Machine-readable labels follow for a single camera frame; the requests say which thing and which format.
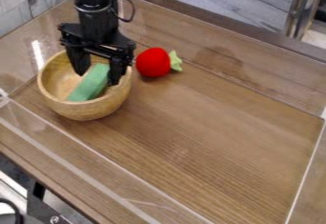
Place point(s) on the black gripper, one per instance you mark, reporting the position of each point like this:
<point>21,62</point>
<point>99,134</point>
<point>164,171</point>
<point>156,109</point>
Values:
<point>95,36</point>

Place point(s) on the green rectangular block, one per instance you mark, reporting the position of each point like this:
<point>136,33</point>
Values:
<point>92,84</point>

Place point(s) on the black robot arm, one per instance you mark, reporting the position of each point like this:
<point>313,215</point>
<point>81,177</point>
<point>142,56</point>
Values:
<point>101,3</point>

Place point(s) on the wooden brown bowl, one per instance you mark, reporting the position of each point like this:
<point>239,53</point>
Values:
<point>57,82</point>

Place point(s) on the red plush strawberry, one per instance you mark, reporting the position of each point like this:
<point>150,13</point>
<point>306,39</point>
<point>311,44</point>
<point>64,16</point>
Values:
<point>155,62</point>

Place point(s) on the black table clamp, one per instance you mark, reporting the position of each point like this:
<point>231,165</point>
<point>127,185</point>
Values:
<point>37,209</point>

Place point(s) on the metal table leg background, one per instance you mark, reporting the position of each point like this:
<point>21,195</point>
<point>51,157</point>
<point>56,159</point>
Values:
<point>299,17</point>

